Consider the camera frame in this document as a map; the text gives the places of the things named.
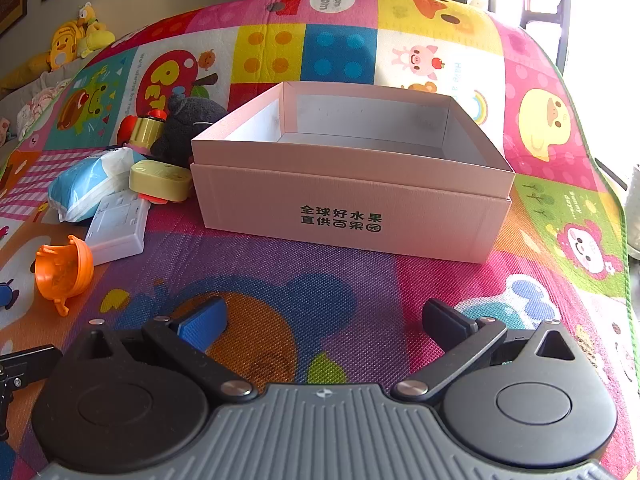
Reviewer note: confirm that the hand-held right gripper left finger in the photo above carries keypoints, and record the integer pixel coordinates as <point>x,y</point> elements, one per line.
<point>200,322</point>

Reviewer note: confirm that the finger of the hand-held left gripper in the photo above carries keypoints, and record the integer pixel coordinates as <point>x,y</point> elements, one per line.
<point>30,362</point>

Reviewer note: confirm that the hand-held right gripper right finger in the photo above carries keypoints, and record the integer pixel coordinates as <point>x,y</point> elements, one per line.
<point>445,327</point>

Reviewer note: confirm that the orange toy cup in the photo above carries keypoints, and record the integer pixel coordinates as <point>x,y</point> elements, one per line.
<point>75,265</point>

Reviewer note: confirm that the white wall switch plate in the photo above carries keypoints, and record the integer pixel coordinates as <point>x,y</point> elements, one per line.
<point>117,230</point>

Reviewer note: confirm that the pink cardboard box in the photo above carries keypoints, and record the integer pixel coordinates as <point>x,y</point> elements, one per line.
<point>350,195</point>

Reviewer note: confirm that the blue white tissue pack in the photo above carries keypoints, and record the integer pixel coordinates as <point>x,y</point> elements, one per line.
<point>80,185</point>

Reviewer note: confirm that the black plush toy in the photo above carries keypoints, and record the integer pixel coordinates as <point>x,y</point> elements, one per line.
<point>185,125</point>

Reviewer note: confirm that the colourful cartoon play mat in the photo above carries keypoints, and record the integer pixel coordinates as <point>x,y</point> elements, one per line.
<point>320,285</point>

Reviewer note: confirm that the potted palm white pot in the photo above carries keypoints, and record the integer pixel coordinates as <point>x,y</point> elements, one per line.
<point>635,210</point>

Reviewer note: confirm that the floral cloth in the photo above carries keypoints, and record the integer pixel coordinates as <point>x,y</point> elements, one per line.
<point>40,110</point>

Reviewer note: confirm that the yellow plush cushion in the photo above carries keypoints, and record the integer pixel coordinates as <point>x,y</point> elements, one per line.
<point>22,76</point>

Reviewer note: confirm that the yellow green plush toy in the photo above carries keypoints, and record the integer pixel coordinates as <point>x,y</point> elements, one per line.
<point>95,35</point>

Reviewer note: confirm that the yellow duck plush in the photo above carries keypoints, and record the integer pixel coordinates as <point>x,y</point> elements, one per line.
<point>62,45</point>

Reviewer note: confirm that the black window frame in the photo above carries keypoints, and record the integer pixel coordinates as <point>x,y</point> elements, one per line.
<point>542,15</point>

